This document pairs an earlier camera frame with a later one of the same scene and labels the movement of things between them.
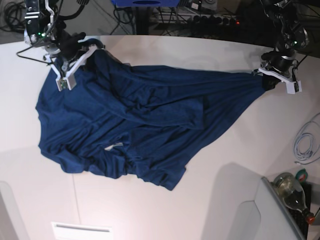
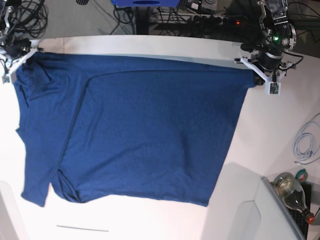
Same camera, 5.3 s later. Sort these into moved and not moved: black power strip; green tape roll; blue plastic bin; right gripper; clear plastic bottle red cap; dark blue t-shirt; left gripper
Moved: right gripper; left gripper; dark blue t-shirt
Not moved: green tape roll; blue plastic bin; clear plastic bottle red cap; black power strip
